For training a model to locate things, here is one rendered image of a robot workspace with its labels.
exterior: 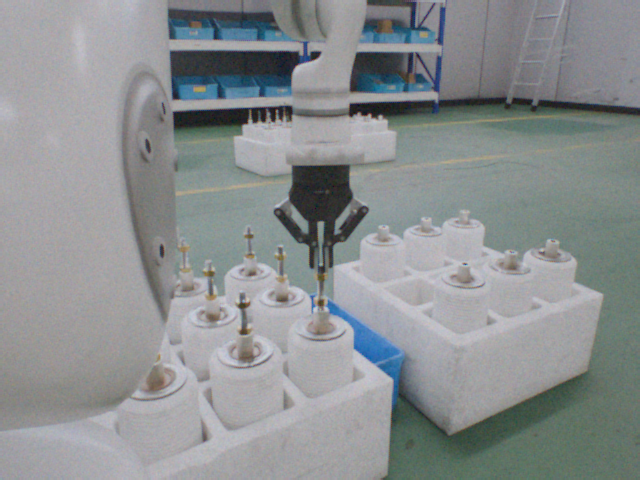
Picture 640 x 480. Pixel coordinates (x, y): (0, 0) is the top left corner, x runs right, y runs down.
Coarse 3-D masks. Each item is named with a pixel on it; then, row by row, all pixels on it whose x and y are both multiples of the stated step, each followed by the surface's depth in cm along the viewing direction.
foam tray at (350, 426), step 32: (288, 384) 71; (352, 384) 71; (384, 384) 71; (96, 416) 64; (288, 416) 64; (320, 416) 66; (352, 416) 69; (384, 416) 73; (192, 448) 59; (224, 448) 59; (256, 448) 61; (288, 448) 64; (320, 448) 68; (352, 448) 71; (384, 448) 76
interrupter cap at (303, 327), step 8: (304, 320) 73; (312, 320) 73; (336, 320) 73; (296, 328) 71; (304, 328) 71; (312, 328) 72; (336, 328) 71; (344, 328) 71; (304, 336) 69; (312, 336) 69; (320, 336) 69; (328, 336) 69; (336, 336) 69
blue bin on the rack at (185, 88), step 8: (176, 80) 474; (184, 80) 509; (192, 80) 513; (200, 80) 517; (208, 80) 502; (176, 88) 479; (184, 88) 466; (192, 88) 470; (200, 88) 473; (208, 88) 477; (216, 88) 481; (176, 96) 486; (184, 96) 469; (192, 96) 472; (200, 96) 476; (208, 96) 479; (216, 96) 483
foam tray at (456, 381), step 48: (336, 288) 113; (384, 288) 102; (432, 288) 103; (576, 288) 101; (384, 336) 99; (432, 336) 85; (480, 336) 83; (528, 336) 89; (576, 336) 98; (432, 384) 88; (480, 384) 86; (528, 384) 94
